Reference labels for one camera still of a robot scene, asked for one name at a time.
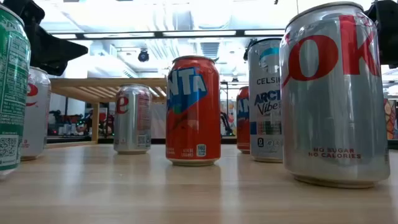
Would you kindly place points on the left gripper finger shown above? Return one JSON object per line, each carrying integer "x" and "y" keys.
{"x": 53, "y": 53}

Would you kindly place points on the silver Diet Coke can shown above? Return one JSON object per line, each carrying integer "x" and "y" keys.
{"x": 334, "y": 109}
{"x": 37, "y": 118}
{"x": 132, "y": 124}

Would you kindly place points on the orange-red Fanta can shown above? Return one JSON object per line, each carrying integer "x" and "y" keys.
{"x": 243, "y": 124}
{"x": 192, "y": 124}

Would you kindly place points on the wooden slatted shelf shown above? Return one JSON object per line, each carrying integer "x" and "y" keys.
{"x": 93, "y": 84}

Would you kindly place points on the green Sprite can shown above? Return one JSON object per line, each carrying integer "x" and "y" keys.
{"x": 12, "y": 93}

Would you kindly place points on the background robot station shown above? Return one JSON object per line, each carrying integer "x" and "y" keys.
{"x": 68, "y": 124}

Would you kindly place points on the colourful patterned panel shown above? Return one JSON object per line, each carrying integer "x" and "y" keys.
{"x": 391, "y": 121}

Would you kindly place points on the black overhead camera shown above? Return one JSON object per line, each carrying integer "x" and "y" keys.
{"x": 143, "y": 56}

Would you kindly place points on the black overhead frame bar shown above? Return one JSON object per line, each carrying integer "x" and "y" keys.
{"x": 161, "y": 33}

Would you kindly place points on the black aluminium table frame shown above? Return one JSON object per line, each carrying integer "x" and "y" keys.
{"x": 159, "y": 141}

